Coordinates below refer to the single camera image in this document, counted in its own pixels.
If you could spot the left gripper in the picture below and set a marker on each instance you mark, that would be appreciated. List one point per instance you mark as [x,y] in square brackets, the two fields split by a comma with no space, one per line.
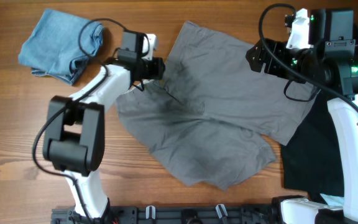
[159,68]

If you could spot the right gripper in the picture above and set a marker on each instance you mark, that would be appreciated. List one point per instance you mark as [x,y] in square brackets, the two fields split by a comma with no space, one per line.
[261,58]

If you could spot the grey shorts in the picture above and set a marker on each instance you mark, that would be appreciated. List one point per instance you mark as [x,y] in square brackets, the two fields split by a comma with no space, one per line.
[207,119]

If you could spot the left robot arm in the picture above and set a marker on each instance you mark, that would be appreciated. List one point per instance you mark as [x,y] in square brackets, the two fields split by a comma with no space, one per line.
[74,141]

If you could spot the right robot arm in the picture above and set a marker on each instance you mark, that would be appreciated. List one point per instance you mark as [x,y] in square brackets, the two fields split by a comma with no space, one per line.
[322,49]

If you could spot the folded blue denim garment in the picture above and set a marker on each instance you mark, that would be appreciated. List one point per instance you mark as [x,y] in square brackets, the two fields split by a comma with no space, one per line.
[58,46]

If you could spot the black garment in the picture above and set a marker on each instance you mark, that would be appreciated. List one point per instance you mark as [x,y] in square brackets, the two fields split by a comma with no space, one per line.
[311,159]

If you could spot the light blue garment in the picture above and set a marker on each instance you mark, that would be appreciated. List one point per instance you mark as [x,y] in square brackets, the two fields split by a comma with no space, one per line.
[332,200]

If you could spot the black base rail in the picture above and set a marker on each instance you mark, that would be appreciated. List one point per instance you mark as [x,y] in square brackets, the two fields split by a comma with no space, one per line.
[246,214]

